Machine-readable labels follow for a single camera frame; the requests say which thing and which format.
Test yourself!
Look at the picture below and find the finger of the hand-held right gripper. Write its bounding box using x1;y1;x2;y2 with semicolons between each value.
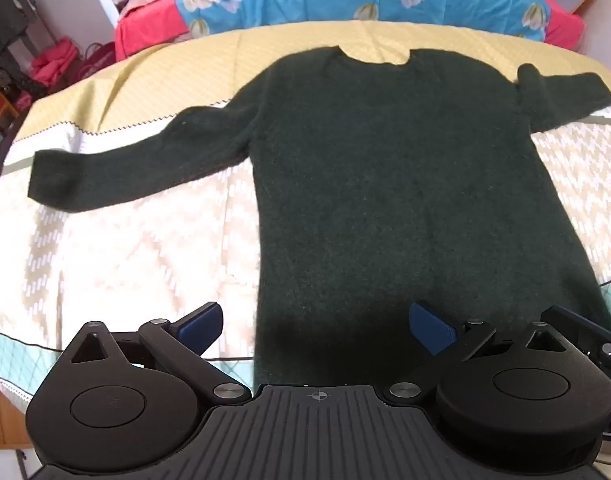
542;305;611;376

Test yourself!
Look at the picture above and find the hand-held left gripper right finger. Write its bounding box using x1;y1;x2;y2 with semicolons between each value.
385;301;571;403

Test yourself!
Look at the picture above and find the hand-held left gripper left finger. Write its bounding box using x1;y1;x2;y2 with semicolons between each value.
60;302;251;406

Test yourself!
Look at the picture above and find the dark green sweater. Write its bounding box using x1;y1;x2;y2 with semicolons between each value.
28;45;611;396

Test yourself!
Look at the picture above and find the red clothes pile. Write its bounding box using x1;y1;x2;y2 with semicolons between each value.
32;36;82;87

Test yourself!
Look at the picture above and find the yellow patterned blanket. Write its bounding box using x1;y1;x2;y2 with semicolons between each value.
0;22;611;411

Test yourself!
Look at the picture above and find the pink bag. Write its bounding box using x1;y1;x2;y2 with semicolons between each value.
79;41;117;80

